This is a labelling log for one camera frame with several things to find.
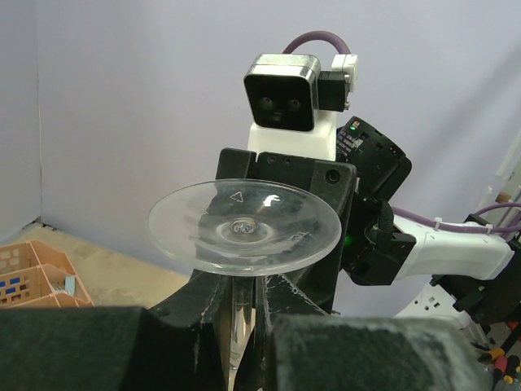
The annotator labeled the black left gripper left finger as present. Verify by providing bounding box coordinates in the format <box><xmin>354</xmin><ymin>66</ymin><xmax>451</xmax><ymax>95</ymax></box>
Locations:
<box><xmin>1</xmin><ymin>273</ymin><xmax>228</xmax><ymax>390</ymax></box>

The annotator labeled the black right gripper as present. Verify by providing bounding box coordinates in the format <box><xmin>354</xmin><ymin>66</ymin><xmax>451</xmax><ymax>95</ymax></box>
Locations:
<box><xmin>199</xmin><ymin>148</ymin><xmax>356</xmax><ymax>314</ymax></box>

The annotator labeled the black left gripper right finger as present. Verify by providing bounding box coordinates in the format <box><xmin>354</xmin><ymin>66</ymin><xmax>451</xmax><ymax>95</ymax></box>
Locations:
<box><xmin>238</xmin><ymin>275</ymin><xmax>492</xmax><ymax>390</ymax></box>

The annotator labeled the pink tinted wine glass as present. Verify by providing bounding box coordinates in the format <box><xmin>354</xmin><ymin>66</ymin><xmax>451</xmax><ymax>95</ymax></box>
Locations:
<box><xmin>147</xmin><ymin>179</ymin><xmax>342</xmax><ymax>390</ymax></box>

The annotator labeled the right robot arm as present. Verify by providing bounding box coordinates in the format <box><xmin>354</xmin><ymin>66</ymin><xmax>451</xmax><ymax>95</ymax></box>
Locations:
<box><xmin>217</xmin><ymin>116</ymin><xmax>520</xmax><ymax>328</ymax></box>

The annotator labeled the orange plastic file organizer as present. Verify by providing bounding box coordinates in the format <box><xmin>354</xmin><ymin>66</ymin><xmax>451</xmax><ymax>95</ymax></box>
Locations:
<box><xmin>1</xmin><ymin>240</ymin><xmax>94</xmax><ymax>309</ymax></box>

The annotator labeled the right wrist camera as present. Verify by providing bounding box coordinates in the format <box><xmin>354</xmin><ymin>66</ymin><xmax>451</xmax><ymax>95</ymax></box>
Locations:
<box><xmin>243</xmin><ymin>54</ymin><xmax>358</xmax><ymax>161</ymax></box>

